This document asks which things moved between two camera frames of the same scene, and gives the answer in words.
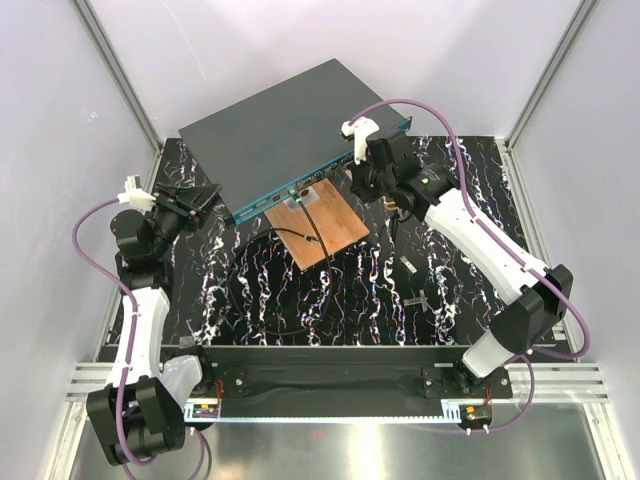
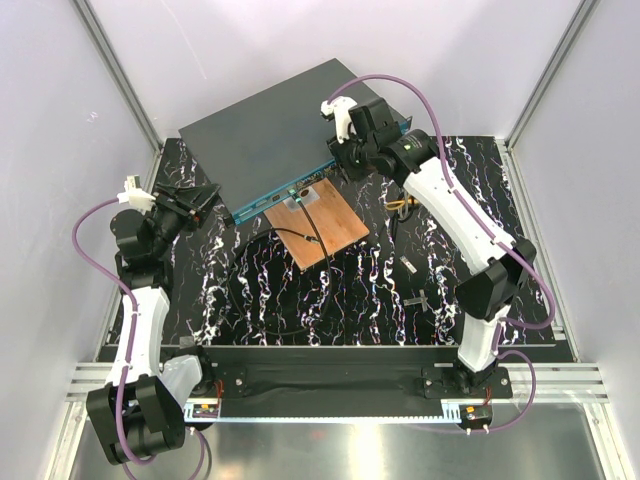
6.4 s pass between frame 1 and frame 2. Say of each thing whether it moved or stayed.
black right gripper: moved
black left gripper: stayed
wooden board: stayed
